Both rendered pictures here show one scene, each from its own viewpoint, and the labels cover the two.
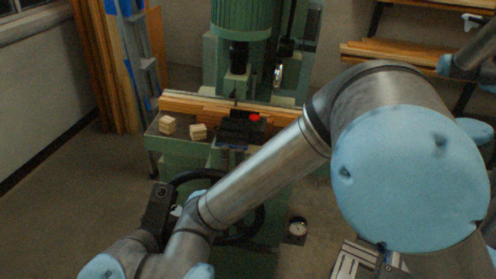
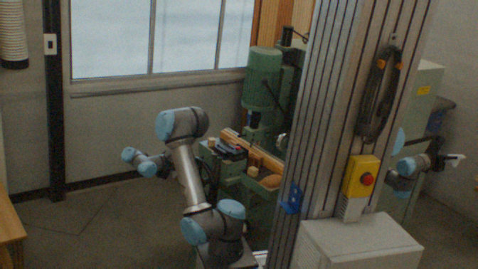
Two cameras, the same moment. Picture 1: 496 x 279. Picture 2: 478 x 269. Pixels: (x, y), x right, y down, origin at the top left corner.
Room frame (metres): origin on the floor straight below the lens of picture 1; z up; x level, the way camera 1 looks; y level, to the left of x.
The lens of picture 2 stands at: (-0.83, -1.49, 2.09)
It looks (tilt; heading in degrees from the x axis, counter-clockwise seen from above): 25 degrees down; 42
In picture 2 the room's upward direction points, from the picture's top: 8 degrees clockwise
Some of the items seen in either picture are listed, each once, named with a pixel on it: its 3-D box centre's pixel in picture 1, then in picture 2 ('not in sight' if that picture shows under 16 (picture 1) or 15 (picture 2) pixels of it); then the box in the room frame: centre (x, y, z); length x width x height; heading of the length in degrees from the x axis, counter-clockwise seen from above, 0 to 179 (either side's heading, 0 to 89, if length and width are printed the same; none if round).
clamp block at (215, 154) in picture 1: (238, 150); (227, 163); (0.77, 0.03, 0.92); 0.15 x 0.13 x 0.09; 86
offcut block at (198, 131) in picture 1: (198, 131); not in sight; (0.84, 0.16, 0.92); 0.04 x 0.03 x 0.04; 116
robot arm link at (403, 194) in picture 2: (492, 73); (400, 183); (1.06, -0.77, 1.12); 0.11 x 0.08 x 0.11; 80
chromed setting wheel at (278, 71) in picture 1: (277, 75); (284, 140); (1.09, -0.08, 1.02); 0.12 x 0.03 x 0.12; 176
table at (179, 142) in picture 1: (241, 145); (238, 167); (0.86, 0.02, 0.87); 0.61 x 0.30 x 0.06; 86
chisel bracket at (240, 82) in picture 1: (238, 82); (255, 134); (0.99, 0.05, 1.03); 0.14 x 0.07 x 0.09; 176
